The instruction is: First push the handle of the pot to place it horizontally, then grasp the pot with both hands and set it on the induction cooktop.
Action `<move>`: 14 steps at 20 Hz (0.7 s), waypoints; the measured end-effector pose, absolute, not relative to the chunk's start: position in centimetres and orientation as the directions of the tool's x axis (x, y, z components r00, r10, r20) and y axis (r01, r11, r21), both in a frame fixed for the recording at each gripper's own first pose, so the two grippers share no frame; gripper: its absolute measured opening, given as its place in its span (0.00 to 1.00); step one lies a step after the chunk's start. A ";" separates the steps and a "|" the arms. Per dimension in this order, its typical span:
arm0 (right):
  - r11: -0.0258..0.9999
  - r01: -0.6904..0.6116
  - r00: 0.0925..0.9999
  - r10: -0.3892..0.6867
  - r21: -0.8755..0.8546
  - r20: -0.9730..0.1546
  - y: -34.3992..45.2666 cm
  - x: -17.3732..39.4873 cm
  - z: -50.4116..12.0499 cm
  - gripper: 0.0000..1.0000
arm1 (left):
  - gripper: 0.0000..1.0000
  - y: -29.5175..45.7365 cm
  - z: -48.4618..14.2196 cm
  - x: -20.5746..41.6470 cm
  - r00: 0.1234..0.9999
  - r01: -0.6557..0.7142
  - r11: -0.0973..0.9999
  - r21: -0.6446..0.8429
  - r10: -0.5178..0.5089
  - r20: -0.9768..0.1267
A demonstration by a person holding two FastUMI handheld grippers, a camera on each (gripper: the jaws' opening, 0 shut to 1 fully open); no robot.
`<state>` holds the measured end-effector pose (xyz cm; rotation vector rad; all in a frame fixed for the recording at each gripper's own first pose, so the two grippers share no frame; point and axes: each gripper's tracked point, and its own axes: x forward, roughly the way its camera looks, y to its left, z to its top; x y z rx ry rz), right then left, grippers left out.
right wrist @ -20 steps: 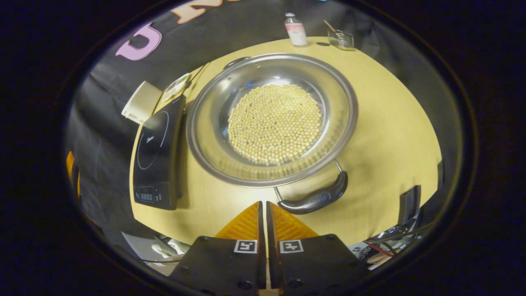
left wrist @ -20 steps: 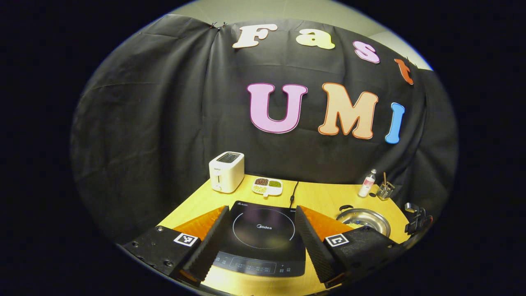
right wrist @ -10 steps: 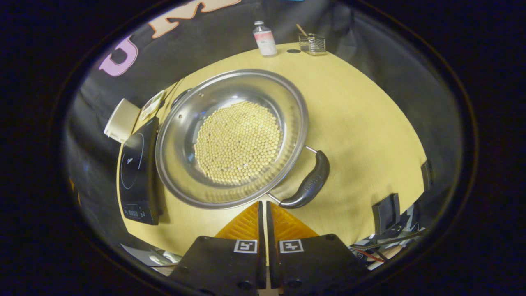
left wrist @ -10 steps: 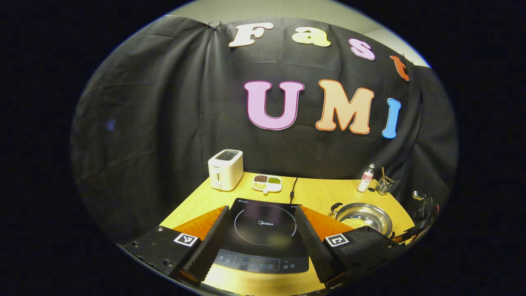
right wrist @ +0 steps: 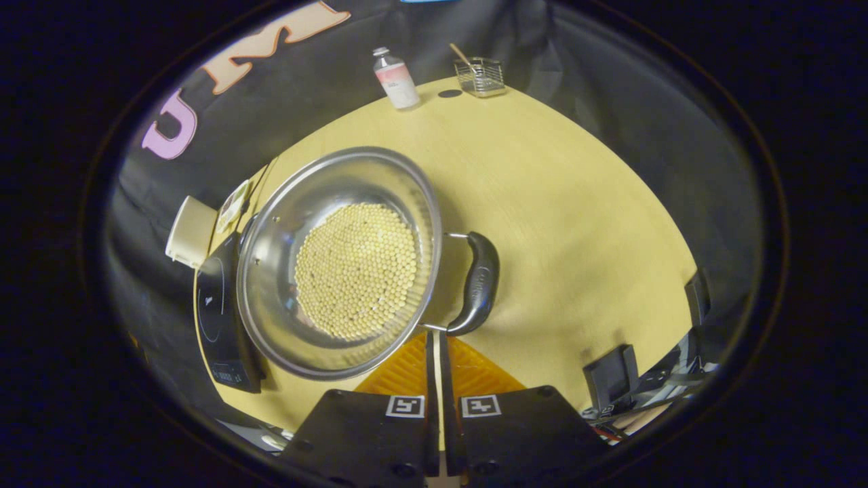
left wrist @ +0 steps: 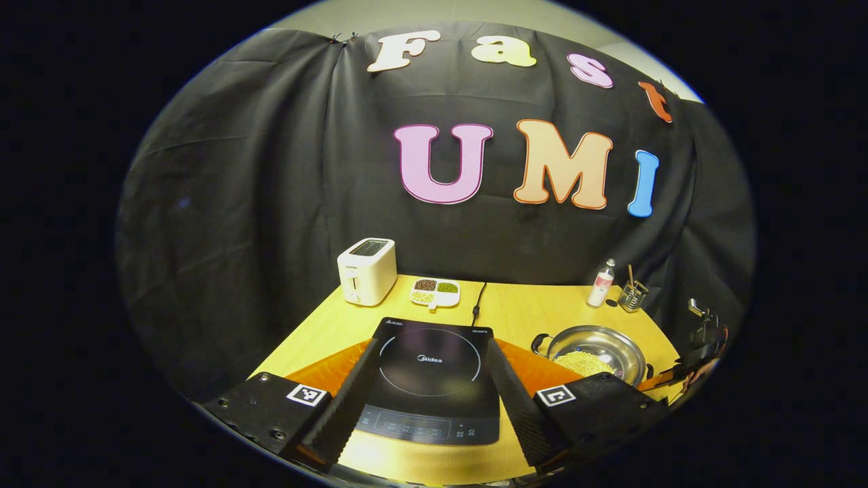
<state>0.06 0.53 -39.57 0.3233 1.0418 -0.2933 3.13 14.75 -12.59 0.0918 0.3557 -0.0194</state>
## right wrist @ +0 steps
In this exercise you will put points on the white divided dish of beans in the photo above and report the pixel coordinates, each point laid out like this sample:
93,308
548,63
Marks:
232,207

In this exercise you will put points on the pile of yellow soybeans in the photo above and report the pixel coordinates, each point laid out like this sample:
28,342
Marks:
356,271

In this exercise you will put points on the clear bottle with pink label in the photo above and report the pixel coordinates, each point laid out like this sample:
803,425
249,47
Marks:
399,81

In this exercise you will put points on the wooden stick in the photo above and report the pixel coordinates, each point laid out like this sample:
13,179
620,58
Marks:
461,55

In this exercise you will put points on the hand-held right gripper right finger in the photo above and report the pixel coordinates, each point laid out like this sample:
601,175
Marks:
522,434

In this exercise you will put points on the white toaster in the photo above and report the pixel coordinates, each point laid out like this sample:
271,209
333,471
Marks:
190,230

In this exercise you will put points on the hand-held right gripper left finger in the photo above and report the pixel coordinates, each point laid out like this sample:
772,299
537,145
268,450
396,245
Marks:
366,434

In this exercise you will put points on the black round table grommet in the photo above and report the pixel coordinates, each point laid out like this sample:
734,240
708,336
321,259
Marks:
449,93

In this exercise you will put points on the black induction cooktop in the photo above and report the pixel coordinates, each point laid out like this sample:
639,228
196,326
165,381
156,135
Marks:
217,318

